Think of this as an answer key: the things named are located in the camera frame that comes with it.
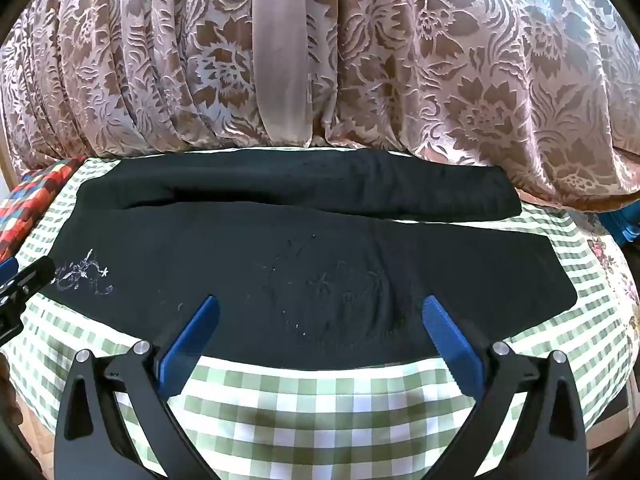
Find black embroidered pants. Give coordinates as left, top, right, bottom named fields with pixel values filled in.
left=37, top=149, right=578, bottom=372

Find multicoloured checked pillow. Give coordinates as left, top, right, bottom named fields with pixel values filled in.
left=0, top=156, right=88, bottom=266

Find green checked bed sheet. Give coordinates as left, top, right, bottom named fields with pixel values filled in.
left=10, top=147, right=636, bottom=480

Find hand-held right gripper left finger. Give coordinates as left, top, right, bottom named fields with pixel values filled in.
left=54, top=296, right=221, bottom=480

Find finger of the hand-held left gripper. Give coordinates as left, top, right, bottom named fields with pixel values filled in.
left=0, top=256, right=57, bottom=346

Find floral printed cloth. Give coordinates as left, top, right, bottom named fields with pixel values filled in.
left=575, top=210, right=640, bottom=321

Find beige curtain tie band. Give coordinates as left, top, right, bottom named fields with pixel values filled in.
left=251, top=0, right=308, bottom=147

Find blue plastic object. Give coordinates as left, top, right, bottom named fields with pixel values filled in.
left=597, top=205, right=640, bottom=248

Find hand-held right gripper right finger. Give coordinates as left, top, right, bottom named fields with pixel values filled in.
left=421, top=296, right=588, bottom=480

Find brown floral curtain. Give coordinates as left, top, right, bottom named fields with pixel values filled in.
left=0, top=0, right=640, bottom=211

